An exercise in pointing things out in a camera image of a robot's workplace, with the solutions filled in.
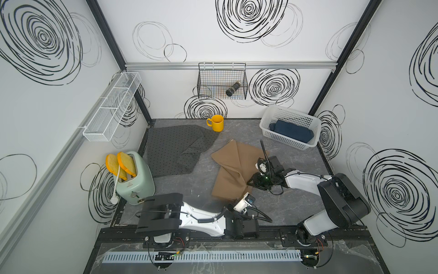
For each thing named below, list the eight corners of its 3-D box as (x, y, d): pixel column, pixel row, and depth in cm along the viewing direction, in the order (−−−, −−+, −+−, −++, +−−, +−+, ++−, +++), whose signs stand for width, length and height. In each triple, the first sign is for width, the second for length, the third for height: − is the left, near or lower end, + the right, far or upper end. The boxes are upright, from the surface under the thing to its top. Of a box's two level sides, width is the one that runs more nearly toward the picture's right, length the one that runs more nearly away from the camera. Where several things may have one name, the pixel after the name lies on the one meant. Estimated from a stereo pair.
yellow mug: (217, 134, 114) (217, 125, 107) (208, 126, 119) (207, 117, 112) (226, 128, 118) (226, 119, 111) (217, 120, 122) (217, 111, 116)
